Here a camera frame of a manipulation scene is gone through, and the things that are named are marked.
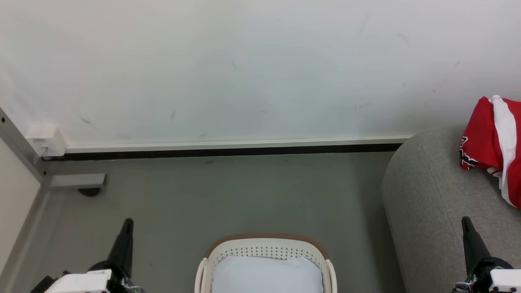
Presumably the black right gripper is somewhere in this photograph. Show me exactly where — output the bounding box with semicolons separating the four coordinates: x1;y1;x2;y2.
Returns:
461;216;514;293

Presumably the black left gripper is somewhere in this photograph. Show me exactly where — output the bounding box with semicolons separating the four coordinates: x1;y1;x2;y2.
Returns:
87;219;136;293

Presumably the red and white garment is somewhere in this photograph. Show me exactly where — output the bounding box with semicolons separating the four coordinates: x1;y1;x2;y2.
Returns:
459;95;521;209

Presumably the white laundry basket brown rim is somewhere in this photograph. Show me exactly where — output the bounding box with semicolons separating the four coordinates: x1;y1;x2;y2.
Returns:
194;233;338;293

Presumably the light blue clothing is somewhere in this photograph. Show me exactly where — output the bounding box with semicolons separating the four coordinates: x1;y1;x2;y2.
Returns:
211;255;324;293

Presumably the grey fabric sofa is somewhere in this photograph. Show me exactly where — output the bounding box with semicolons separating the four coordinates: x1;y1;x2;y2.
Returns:
381;125;521;293

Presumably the white baseboard strip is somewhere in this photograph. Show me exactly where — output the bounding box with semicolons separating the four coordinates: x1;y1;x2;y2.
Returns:
65;135;414;154

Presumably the thin black left gripper cable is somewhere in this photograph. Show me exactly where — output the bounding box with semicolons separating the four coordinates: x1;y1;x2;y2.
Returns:
121;279;145;293

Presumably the grey metal foot bracket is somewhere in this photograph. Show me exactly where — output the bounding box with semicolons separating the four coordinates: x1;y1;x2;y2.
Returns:
50;173;107;190

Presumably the grey metal partition frame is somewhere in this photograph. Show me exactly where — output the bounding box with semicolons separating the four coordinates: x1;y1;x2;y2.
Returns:
0;107;53;293

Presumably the white wall outlet box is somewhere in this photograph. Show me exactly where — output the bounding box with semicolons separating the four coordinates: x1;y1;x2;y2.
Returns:
25;124;68;158

